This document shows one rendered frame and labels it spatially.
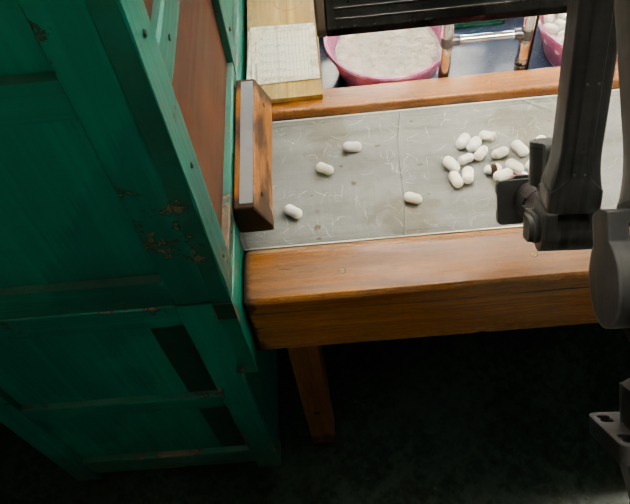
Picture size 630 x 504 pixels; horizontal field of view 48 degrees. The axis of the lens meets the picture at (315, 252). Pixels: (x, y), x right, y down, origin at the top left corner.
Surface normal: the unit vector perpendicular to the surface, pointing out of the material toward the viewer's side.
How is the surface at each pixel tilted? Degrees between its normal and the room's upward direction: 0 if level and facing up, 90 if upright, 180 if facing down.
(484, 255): 0
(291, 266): 0
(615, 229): 30
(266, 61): 0
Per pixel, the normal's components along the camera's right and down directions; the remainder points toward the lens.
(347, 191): -0.08, -0.54
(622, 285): -0.08, -0.01
